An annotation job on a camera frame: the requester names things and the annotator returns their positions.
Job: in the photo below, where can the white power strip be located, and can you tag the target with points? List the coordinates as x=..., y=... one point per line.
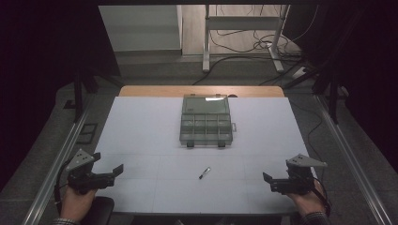
x=299, y=72

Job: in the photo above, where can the white metal desk frame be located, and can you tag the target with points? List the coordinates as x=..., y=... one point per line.
x=241, y=22

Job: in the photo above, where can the person's right hand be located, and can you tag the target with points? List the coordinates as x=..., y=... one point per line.
x=308, y=201

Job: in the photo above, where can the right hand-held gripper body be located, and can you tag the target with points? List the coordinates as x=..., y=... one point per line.
x=297, y=182

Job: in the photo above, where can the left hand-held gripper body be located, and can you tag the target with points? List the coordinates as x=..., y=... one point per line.
x=84, y=180

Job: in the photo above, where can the aluminium frame rail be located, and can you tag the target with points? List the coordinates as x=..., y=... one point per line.
x=53, y=175
x=353, y=162

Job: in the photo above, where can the small black screw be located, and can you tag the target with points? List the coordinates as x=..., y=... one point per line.
x=205, y=172

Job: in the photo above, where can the white table cover sheet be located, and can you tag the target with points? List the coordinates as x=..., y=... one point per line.
x=150, y=150

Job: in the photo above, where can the person's left hand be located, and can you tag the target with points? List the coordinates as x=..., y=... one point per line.
x=76, y=203

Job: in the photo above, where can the black metal stand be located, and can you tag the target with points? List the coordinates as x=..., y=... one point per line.
x=82, y=90
x=328, y=84

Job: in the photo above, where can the white cabinet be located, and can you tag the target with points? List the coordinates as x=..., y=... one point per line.
x=140, y=28

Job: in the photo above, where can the clear plastic compartment box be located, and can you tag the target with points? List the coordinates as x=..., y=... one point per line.
x=206, y=123

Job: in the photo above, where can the black floor plate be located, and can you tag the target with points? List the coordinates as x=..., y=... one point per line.
x=87, y=133

